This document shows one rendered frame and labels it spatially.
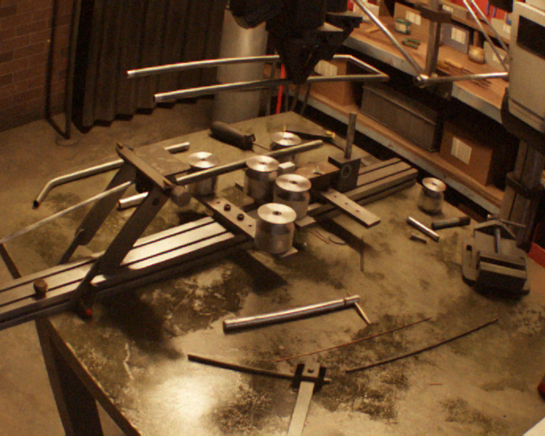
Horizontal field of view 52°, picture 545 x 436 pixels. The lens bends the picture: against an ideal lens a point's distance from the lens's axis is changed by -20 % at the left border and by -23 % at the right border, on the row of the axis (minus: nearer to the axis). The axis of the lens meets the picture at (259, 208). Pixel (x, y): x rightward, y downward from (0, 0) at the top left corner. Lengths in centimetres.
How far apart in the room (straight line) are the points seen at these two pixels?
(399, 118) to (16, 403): 185
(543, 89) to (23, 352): 178
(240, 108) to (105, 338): 221
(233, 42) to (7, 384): 179
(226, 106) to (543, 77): 182
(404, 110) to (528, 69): 116
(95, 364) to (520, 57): 120
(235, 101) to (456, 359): 222
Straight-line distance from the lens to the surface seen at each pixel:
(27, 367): 203
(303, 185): 98
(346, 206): 104
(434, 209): 118
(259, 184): 102
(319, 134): 136
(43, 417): 186
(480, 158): 238
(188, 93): 82
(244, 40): 282
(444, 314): 93
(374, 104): 267
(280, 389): 76
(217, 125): 131
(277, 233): 89
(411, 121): 256
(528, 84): 153
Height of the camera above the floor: 142
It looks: 30 degrees down
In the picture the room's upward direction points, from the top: 7 degrees clockwise
